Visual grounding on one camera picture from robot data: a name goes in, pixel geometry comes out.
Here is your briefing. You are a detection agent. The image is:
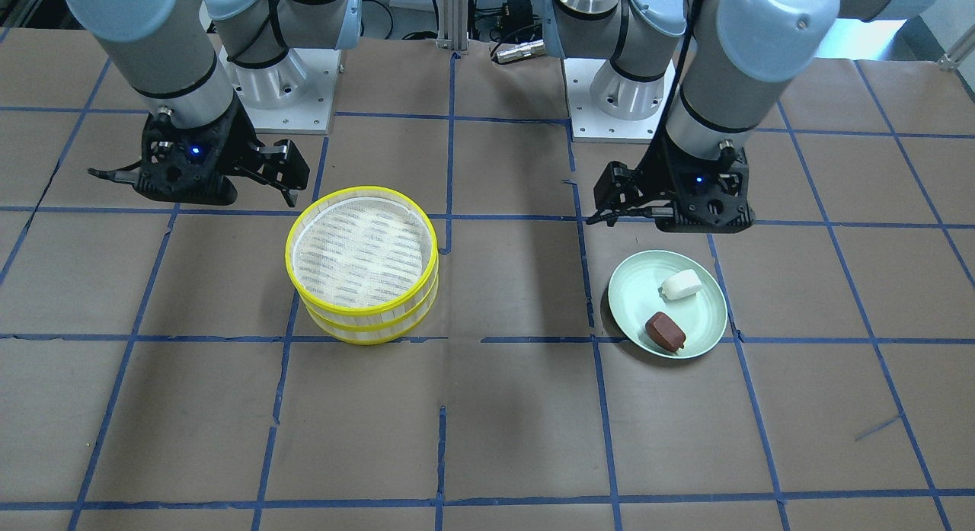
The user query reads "light green plate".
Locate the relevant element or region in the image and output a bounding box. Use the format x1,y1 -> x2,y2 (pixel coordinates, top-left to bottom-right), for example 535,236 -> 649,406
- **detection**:
606,250 -> 729,360

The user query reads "yellow steamer layer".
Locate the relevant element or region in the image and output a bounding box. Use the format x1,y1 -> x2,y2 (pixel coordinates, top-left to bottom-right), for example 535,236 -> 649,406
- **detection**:
283,185 -> 439,317
302,277 -> 440,346

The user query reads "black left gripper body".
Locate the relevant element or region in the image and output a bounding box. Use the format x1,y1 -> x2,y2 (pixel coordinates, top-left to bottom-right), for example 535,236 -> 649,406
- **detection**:
651,134 -> 755,235

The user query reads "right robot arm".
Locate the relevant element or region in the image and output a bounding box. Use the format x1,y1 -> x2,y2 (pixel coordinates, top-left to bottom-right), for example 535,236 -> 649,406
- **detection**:
66,0 -> 362,207

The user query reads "brown bun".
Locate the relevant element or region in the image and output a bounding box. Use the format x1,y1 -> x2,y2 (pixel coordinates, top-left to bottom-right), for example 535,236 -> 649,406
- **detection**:
644,312 -> 686,353

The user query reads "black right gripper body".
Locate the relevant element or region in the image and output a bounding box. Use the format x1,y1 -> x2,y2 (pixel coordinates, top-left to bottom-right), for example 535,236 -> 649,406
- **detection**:
137,104 -> 264,206

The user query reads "white bun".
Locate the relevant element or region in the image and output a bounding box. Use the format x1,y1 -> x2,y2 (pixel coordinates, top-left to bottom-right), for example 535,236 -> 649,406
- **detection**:
659,268 -> 703,301

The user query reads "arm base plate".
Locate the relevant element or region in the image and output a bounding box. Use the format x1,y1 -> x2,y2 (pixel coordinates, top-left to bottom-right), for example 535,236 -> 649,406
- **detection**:
182,46 -> 341,135
563,58 -> 676,143

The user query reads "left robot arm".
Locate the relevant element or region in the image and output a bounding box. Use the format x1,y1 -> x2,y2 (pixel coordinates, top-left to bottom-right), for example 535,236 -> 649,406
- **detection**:
542,0 -> 937,235

